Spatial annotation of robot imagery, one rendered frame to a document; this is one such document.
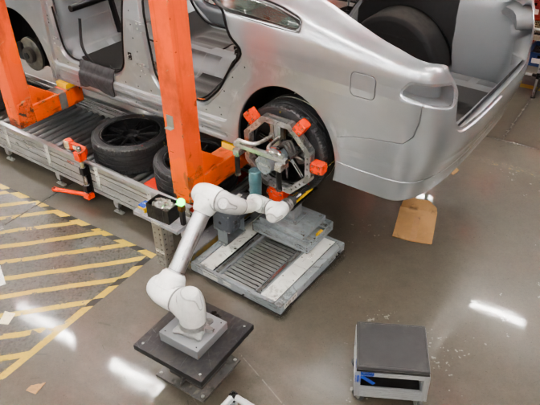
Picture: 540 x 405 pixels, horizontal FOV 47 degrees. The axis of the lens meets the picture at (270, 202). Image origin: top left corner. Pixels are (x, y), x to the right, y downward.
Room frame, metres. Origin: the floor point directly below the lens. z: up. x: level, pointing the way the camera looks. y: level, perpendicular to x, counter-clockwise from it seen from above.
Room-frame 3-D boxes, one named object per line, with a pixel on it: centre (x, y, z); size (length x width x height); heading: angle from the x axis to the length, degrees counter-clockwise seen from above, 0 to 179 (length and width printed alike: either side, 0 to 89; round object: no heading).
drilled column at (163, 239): (3.52, 0.78, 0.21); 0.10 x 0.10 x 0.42; 53
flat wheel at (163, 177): (4.19, 0.58, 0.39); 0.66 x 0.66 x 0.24
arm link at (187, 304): (2.52, 0.46, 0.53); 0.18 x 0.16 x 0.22; 53
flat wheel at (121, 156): (4.63, 1.17, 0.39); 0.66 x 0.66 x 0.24
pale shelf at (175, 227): (3.50, 0.75, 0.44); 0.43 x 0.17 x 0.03; 53
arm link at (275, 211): (3.24, -0.03, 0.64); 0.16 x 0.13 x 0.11; 143
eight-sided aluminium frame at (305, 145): (3.62, -0.07, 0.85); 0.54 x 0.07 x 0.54; 53
